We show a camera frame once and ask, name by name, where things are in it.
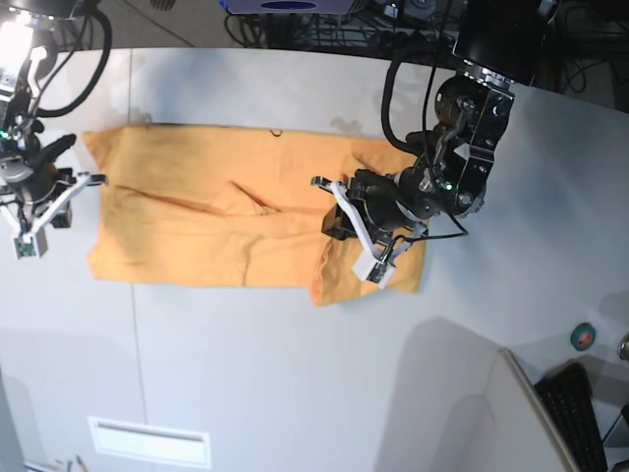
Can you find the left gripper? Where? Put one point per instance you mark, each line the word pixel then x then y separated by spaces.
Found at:
pixel 387 203

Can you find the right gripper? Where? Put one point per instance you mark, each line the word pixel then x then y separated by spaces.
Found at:
pixel 30 173

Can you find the orange t-shirt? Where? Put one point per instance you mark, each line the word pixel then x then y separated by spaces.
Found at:
pixel 205 206

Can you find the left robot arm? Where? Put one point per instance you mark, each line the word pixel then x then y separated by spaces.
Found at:
pixel 499 44

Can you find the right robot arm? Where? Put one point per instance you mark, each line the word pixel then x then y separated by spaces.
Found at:
pixel 38 38

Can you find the white table slot plate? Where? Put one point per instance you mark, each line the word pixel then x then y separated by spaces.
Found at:
pixel 151 444

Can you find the green tape roll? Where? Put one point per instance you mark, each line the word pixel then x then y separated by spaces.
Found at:
pixel 583 336

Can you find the black keyboard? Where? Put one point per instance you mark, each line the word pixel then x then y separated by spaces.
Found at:
pixel 567 397

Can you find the white partition panel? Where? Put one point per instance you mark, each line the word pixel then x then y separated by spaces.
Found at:
pixel 462 403

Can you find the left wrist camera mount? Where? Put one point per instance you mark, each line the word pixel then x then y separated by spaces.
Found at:
pixel 376 262

